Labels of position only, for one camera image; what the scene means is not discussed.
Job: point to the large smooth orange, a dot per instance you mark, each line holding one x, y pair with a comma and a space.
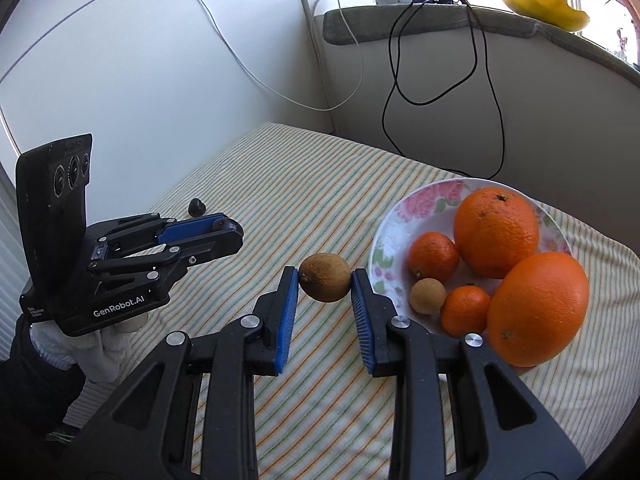
537, 309

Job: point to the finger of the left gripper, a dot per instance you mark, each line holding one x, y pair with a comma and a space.
210, 237
133, 264

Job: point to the brown kiwi fruit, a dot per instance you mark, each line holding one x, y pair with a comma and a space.
325, 277

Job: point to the small brown round fruit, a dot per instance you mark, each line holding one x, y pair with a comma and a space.
427, 296

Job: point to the floral white plate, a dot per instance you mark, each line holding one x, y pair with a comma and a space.
432, 209

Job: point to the left hand white glove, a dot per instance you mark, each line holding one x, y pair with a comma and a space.
99, 355

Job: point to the dark plum far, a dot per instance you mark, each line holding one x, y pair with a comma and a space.
196, 208

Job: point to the grey windowsill mat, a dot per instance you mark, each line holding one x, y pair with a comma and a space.
371, 23

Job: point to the small mandarin with stem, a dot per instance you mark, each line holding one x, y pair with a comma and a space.
465, 311

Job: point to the rough orange mandarin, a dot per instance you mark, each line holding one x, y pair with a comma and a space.
433, 255

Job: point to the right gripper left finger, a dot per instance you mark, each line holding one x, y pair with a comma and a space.
187, 410

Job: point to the yellow wavy bowl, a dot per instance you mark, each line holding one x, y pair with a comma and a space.
555, 12

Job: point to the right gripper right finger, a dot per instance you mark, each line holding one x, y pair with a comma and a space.
460, 411

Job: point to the striped tablecloth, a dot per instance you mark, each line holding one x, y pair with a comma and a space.
298, 192

